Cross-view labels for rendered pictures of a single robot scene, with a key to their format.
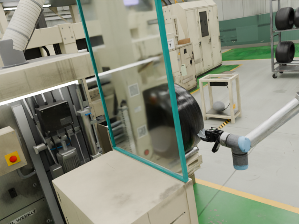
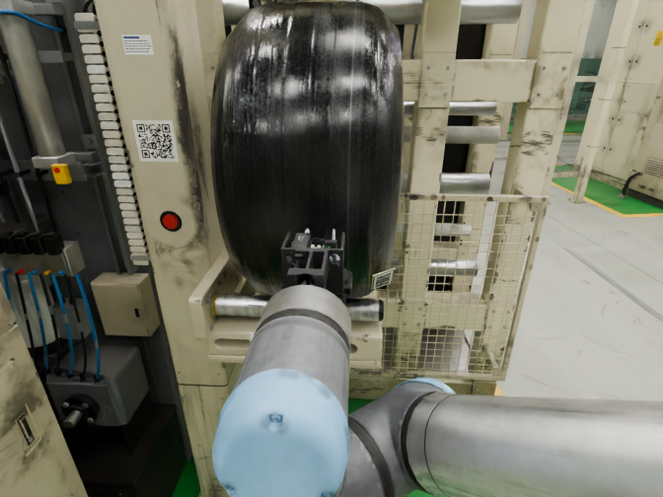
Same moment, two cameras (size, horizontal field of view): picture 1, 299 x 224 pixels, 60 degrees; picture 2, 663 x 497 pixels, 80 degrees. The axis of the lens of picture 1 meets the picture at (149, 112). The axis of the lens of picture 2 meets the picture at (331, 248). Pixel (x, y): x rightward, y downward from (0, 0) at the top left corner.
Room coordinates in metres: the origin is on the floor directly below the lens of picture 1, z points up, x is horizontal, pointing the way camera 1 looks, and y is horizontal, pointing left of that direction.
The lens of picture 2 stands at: (1.25, -0.67, 1.36)
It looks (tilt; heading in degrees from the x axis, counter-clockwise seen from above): 25 degrees down; 40
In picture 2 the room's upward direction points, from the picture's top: straight up
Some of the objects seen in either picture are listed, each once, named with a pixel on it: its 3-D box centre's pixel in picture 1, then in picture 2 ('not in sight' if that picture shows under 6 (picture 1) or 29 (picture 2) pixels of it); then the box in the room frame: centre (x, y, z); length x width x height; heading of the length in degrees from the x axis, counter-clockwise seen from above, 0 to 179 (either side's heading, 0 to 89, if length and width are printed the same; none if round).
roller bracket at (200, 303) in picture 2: not in sight; (229, 271); (1.73, 0.06, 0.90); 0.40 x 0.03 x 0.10; 36
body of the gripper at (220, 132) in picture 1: (215, 135); (312, 284); (1.54, -0.39, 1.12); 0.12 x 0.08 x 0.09; 36
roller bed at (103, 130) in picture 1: (115, 137); not in sight; (2.01, 0.32, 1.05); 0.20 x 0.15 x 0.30; 126
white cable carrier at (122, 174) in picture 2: not in sight; (124, 153); (1.59, 0.16, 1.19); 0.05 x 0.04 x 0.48; 36
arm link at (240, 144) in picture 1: (238, 143); (290, 404); (1.40, -0.49, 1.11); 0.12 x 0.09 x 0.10; 36
